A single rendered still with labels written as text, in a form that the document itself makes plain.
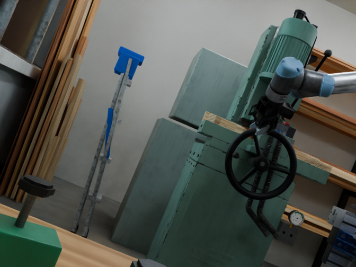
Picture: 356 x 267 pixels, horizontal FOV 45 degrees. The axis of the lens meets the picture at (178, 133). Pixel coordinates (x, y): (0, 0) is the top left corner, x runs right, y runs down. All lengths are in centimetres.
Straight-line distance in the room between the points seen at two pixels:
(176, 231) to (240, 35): 292
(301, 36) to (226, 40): 240
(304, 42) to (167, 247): 112
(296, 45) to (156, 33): 247
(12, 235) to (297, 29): 176
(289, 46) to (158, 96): 239
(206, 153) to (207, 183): 13
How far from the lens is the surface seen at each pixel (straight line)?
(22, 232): 57
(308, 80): 146
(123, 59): 264
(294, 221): 195
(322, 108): 412
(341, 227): 221
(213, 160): 190
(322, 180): 203
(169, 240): 194
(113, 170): 432
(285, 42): 211
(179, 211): 192
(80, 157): 433
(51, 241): 58
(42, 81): 294
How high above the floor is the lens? 75
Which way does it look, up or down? 1 degrees up
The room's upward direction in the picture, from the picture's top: 23 degrees clockwise
